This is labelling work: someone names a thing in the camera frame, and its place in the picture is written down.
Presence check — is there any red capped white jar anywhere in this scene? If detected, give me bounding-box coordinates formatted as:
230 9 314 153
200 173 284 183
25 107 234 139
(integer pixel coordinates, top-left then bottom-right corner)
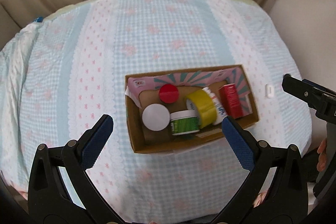
158 84 179 104

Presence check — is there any yellow packing tape roll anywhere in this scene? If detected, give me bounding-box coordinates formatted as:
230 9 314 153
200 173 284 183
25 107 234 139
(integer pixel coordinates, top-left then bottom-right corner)
185 88 217 128

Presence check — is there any red rectangular box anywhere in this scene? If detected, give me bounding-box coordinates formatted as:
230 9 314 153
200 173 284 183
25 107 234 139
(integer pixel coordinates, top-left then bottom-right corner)
219 84 243 119

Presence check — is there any small white cap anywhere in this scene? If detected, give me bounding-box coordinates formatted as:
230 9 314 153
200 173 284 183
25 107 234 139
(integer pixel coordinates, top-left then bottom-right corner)
265 84 274 98

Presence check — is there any person right hand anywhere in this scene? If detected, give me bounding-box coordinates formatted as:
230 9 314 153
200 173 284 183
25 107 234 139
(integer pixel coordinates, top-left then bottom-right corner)
317 139 327 172

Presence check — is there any brown cardboard box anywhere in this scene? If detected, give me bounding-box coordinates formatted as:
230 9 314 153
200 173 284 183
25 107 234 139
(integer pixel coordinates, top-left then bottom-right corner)
125 65 259 153

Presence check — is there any white bottle blue print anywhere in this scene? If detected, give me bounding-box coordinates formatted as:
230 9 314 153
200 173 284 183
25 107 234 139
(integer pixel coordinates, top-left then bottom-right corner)
202 87 227 125

